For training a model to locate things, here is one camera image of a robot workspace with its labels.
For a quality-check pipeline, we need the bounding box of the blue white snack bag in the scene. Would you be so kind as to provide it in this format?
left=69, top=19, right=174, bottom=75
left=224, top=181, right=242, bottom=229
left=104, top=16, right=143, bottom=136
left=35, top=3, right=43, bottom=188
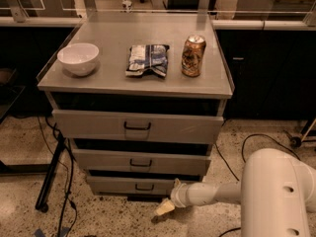
left=125, top=44, right=169, bottom=78

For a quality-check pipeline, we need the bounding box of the orange soda can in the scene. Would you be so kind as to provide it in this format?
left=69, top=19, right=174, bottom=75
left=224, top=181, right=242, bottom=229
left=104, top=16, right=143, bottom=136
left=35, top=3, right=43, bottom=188
left=182, top=35, right=206, bottom=77

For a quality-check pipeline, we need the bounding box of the wheeled cart base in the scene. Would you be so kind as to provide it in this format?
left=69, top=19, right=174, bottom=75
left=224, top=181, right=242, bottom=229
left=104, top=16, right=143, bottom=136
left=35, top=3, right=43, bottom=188
left=289, top=118, right=316, bottom=148

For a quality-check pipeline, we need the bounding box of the grey drawer cabinet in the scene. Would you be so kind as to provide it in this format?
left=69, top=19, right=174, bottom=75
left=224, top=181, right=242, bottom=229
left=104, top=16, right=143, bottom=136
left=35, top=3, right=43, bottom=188
left=37, top=11, right=235, bottom=203

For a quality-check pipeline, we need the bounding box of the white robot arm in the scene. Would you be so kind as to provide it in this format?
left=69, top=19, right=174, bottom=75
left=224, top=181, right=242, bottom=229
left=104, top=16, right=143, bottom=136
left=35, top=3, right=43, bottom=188
left=155, top=148, right=316, bottom=237

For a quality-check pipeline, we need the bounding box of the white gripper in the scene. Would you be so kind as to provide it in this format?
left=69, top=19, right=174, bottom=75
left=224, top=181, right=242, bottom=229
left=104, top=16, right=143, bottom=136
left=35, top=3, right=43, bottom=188
left=154, top=179, right=190, bottom=216

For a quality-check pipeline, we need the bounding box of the black floor cable left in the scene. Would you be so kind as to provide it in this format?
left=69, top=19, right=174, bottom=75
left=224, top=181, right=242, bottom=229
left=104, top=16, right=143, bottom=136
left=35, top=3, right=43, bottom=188
left=37, top=117, right=79, bottom=237

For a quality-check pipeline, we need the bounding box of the white ceramic bowl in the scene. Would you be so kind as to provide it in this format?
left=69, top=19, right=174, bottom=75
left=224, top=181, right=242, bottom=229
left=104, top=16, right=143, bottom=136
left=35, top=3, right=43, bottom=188
left=57, top=42, right=100, bottom=76

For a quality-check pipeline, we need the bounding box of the black floor cable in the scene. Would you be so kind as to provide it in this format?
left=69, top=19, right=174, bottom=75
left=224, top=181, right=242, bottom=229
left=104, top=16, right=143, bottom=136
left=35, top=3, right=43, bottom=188
left=37, top=117, right=79, bottom=237
left=213, top=133, right=302, bottom=237

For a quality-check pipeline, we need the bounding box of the black floor cable right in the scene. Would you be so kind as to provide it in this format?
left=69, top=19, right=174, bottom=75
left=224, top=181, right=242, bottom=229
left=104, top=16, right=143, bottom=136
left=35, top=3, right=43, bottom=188
left=213, top=133, right=302, bottom=237

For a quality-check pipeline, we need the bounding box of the white horizontal rail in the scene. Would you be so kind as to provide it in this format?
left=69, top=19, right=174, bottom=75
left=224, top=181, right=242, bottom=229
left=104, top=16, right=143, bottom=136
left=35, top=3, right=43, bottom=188
left=0, top=17, right=316, bottom=31

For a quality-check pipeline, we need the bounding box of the black stand leg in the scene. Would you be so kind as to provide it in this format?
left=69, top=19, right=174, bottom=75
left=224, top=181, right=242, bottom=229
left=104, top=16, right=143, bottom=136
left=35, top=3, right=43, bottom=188
left=36, top=134, right=65, bottom=213

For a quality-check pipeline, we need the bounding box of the clear bottle in background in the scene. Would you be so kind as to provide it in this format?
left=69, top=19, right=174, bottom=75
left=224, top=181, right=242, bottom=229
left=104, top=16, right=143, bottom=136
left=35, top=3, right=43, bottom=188
left=122, top=0, right=132, bottom=12

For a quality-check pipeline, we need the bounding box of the grey drawer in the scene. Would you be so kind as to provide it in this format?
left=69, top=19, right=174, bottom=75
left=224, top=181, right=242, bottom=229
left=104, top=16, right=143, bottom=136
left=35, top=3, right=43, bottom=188
left=87, top=175, right=202, bottom=197
left=73, top=149, right=210, bottom=176
left=52, top=110, right=223, bottom=144

